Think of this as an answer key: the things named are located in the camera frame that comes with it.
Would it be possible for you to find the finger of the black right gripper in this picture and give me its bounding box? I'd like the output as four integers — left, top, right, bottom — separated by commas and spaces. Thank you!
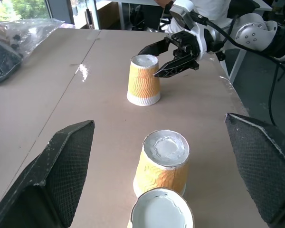
153, 53, 200, 79
137, 38, 172, 57

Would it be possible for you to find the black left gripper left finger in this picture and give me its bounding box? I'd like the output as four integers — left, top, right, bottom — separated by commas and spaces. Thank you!
0, 120, 95, 228

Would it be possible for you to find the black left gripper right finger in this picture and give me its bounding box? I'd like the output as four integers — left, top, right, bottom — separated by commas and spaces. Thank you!
224, 113, 285, 224

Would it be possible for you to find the orange white ribbed paper cup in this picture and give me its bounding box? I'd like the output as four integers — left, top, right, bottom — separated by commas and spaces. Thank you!
127, 187, 195, 228
126, 54, 162, 107
133, 129, 190, 198

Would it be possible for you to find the person in white shirt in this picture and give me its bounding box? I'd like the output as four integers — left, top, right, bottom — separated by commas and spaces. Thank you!
153, 0, 238, 33

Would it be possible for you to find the brown wooden cabinet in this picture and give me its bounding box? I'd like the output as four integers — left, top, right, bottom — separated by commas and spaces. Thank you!
96, 1, 121, 30

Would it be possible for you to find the black item inside bag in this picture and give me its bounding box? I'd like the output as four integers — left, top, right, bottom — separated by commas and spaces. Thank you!
0, 39, 23, 86

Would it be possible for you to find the clear plastic bag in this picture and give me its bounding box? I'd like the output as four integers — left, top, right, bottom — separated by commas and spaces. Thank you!
0, 19, 65, 86

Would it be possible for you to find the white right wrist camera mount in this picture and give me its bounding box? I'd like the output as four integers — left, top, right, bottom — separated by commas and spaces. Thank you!
169, 0, 217, 60

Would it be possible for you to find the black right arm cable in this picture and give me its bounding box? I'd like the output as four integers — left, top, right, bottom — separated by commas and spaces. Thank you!
191, 11, 285, 126

